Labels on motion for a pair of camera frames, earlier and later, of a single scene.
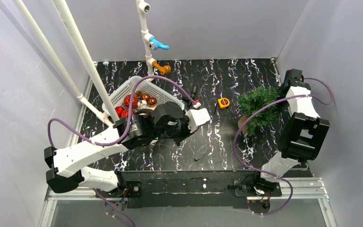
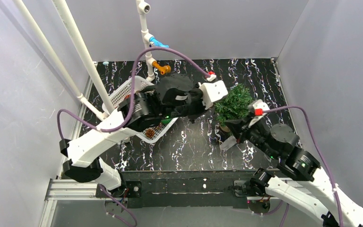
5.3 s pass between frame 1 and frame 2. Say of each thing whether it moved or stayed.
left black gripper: moved
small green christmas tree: moved
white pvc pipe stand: stayed
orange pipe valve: stayed
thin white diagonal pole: stayed
